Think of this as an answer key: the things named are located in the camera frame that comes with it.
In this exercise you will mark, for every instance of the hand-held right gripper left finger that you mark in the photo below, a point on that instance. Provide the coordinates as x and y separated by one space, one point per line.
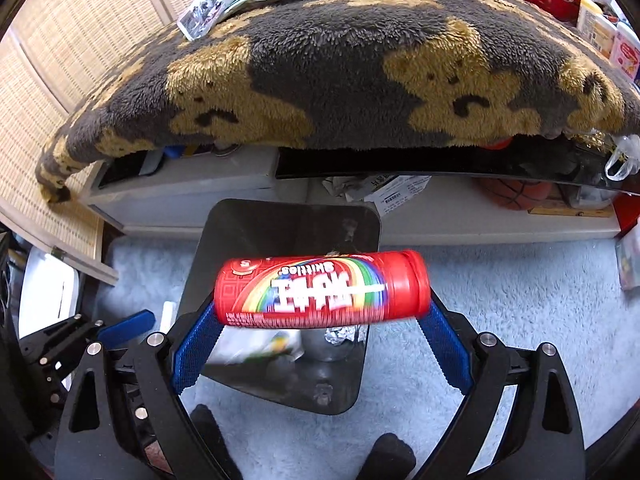
196 355

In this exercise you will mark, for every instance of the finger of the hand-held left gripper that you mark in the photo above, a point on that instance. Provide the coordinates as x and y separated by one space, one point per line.
125 326

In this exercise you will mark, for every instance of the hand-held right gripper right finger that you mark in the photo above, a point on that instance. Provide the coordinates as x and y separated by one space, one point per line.
445 352

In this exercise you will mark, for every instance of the red candy tube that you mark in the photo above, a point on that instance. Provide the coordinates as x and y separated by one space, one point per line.
320 290

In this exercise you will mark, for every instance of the black square trash bin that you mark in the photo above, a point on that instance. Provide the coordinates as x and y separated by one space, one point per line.
260 230

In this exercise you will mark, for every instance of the white green crumpled wrapper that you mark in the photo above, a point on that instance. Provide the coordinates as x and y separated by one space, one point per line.
260 347

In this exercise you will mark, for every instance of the white plastic box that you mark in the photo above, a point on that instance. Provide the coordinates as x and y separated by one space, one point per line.
50 290

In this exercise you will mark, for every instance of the pale fluffy rug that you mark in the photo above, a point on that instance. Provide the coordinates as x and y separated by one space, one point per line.
500 285

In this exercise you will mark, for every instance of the person's left foot black sock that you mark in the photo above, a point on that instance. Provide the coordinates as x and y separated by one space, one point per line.
212 445

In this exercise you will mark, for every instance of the person's foot black sock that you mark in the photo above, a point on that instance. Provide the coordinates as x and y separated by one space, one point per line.
387 460
212 445

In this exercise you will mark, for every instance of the crumpled foil ball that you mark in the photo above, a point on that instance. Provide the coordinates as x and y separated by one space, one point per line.
345 336

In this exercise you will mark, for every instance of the person's right foot black sock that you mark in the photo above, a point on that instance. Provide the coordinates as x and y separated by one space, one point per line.
387 460

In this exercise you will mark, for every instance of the crumpled printed paper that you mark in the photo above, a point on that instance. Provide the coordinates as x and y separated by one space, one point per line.
385 195

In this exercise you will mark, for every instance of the white low table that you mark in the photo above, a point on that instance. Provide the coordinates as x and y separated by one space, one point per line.
210 180

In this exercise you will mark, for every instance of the orange basketball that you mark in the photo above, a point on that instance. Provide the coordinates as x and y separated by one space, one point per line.
515 195

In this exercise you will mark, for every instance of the small blue object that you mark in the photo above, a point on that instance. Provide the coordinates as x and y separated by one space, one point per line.
175 152

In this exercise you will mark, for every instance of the wooden board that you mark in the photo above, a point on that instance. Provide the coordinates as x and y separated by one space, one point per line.
570 211

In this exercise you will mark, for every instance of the clear plastic packet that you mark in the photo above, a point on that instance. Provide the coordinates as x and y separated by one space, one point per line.
629 262

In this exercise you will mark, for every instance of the red box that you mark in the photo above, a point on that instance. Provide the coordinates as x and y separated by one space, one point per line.
629 215

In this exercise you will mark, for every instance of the white plastic bag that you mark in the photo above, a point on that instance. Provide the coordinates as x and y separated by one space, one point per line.
622 160

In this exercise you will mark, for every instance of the woven bamboo screen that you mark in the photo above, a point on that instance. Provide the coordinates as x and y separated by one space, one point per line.
75 60

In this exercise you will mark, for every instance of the bear print fleece blanket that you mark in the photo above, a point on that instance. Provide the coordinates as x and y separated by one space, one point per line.
325 60

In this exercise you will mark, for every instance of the silver snack wrapper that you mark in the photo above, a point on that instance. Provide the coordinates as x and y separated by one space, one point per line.
205 7

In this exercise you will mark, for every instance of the pink white bottle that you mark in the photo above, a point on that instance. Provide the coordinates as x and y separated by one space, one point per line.
627 52

